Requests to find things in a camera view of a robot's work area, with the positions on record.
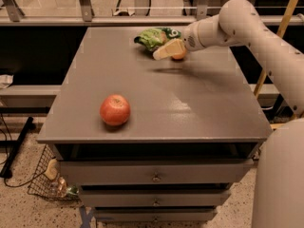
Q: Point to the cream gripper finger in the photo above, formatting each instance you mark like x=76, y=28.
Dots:
x=175, y=46

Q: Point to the orange fruit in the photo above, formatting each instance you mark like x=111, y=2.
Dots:
x=179, y=56

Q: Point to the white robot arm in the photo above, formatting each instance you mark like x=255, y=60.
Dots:
x=279, y=190

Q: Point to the green rice chip bag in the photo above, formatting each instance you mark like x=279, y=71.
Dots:
x=154, y=38

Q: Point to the grey drawer cabinet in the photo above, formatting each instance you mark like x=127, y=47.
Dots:
x=198, y=109

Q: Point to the red apple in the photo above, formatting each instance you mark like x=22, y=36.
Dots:
x=115, y=110

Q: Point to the top grey drawer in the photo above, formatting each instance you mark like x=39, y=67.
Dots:
x=154, y=172

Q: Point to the grey drawer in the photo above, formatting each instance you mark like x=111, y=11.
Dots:
x=154, y=172
x=154, y=214
x=154, y=198

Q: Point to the middle grey drawer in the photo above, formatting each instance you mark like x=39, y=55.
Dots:
x=154, y=198

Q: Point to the grey metal railing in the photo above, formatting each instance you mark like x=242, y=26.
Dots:
x=59, y=13

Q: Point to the bottom grey drawer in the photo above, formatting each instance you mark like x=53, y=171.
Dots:
x=154, y=214

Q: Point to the white cloth at left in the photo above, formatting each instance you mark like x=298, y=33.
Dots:
x=5, y=81

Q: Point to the black metal stand leg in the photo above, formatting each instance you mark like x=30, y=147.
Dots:
x=14, y=146

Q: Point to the wire basket on floor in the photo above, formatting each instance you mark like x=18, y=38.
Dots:
x=47, y=182

